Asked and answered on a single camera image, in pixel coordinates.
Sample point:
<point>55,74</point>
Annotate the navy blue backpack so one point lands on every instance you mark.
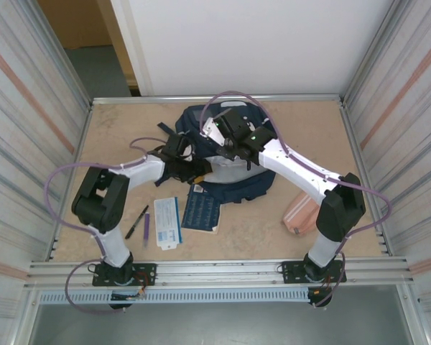
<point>237,190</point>

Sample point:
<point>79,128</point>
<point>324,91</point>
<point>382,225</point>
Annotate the dark blue notebook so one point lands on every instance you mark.
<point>201,215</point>

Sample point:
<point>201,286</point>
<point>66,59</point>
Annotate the white blue card package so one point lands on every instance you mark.
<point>167,219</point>

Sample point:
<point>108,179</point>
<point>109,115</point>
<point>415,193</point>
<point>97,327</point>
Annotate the purple pen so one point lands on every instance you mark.
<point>147,226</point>

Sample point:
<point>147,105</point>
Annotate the black pen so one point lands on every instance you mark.
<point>136,223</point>

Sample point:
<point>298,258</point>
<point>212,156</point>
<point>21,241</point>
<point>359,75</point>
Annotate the pink striped pencil case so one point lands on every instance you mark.
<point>298,215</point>

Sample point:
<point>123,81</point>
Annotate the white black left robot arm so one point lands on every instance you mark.
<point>143,170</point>

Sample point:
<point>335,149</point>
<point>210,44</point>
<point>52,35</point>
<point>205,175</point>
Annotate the brown wooden door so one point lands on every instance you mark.
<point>79,21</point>

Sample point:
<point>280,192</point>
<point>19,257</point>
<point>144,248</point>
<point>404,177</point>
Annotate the aluminium table edge rail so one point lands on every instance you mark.
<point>165,97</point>

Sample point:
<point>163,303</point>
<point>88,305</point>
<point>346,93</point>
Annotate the long aluminium mounting rail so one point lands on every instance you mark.
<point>219,269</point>

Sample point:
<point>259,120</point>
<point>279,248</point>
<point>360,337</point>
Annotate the aluminium table side rail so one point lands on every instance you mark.
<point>355,143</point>
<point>81,143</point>

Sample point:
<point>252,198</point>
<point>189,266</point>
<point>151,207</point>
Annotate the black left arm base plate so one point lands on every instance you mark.
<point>147,269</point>

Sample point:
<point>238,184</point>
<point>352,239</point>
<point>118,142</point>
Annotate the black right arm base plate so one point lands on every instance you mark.
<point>291,269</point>

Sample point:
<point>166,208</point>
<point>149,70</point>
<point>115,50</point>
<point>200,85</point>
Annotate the white door frame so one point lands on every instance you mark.
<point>129,36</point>

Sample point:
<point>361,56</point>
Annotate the aluminium frame post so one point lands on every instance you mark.
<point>369,54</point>

